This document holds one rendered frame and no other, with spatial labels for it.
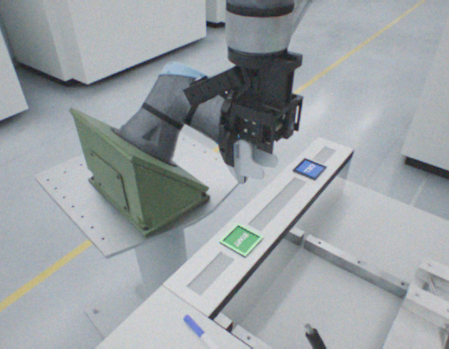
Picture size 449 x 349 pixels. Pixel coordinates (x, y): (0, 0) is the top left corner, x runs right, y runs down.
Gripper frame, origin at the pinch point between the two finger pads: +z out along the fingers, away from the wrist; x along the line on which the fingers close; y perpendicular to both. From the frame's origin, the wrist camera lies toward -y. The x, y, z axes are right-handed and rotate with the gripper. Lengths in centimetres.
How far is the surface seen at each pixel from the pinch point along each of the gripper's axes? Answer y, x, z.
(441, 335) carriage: 34.8, 9.0, 22.6
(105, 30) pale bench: -256, 162, 64
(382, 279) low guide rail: 23.2, 17.0, 26.0
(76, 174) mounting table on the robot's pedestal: -57, 3, 29
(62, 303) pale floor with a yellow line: -89, -7, 111
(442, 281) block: 32.2, 18.3, 20.6
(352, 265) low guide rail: 16.9, 17.0, 26.3
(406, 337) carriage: 30.3, 5.0, 22.6
